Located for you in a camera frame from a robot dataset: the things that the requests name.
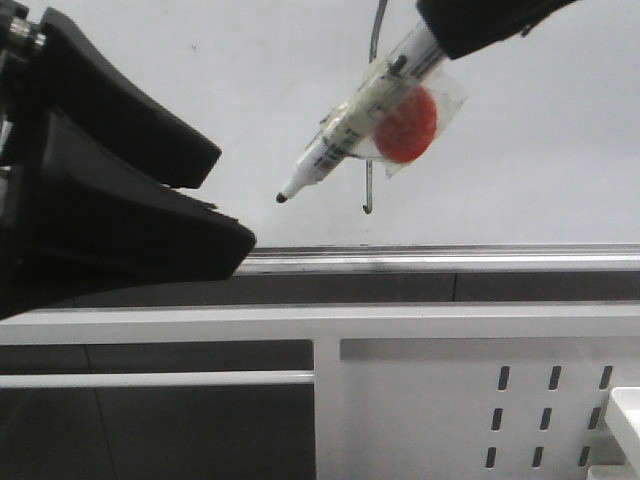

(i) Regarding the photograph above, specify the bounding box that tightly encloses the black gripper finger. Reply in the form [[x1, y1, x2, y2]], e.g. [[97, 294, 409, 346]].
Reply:
[[416, 0, 573, 60], [1, 110, 256, 318]]

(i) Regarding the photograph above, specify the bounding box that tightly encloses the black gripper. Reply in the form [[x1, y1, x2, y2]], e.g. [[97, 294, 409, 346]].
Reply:
[[1, 1, 221, 320]]

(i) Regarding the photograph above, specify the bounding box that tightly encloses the white whiteboard marker pen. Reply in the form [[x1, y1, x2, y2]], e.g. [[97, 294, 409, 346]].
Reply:
[[276, 21, 444, 204]]

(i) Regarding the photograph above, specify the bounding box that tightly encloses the red round magnet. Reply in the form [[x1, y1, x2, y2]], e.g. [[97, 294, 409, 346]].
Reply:
[[374, 86, 438, 165]]

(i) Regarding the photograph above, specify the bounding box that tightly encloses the white whiteboard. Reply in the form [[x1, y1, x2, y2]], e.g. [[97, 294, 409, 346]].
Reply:
[[56, 1, 639, 247]]

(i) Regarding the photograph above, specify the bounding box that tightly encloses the aluminium whiteboard tray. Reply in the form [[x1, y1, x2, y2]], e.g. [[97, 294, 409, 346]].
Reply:
[[236, 244, 639, 276]]

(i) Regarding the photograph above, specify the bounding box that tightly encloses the white plastic bin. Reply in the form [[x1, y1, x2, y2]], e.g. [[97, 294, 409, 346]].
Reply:
[[605, 387, 640, 474]]

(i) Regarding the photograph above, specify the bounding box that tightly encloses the white metal pegboard frame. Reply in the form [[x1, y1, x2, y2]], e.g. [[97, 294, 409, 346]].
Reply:
[[1, 302, 639, 479]]

